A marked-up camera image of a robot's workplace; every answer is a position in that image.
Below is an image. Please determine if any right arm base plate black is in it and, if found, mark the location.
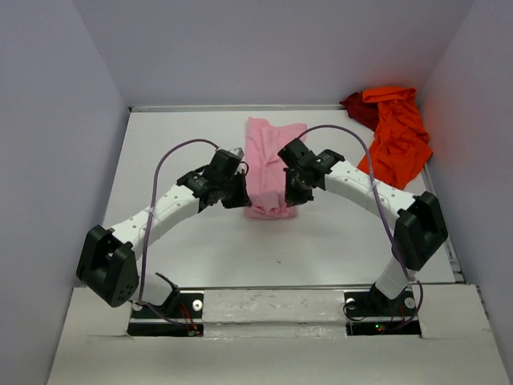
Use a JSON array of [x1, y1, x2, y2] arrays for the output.
[[342, 290, 422, 337]]

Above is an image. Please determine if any pink t shirt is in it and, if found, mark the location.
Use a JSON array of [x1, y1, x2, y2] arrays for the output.
[[244, 117, 307, 220]]

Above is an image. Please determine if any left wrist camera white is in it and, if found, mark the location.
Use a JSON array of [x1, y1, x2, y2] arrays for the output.
[[228, 148, 244, 160]]

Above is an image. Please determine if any metal rail table back edge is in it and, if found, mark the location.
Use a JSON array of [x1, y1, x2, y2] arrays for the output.
[[128, 103, 344, 113]]

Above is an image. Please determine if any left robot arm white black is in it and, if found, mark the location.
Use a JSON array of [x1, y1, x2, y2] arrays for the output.
[[76, 148, 251, 317]]

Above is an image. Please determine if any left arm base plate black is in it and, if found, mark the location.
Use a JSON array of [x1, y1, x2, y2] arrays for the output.
[[127, 290, 204, 338]]

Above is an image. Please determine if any orange t shirt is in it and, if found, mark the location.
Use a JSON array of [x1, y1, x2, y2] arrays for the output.
[[357, 86, 433, 189]]

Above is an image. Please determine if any dark red t shirt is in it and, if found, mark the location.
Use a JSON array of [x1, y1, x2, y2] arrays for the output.
[[339, 92, 379, 132]]

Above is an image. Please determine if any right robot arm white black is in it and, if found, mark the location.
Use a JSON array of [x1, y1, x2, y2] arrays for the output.
[[278, 139, 448, 314]]

